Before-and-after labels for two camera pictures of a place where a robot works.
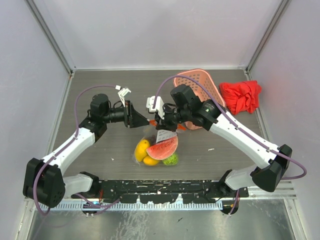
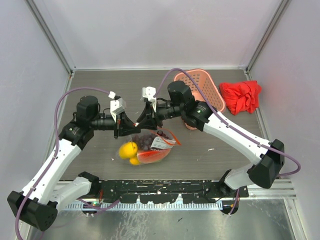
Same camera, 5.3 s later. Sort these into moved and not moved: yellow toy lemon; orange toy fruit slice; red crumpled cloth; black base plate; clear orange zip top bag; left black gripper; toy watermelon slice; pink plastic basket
Moved: toy watermelon slice; yellow toy lemon; clear orange zip top bag; orange toy fruit slice; left black gripper
Not moved: pink plastic basket; black base plate; red crumpled cloth
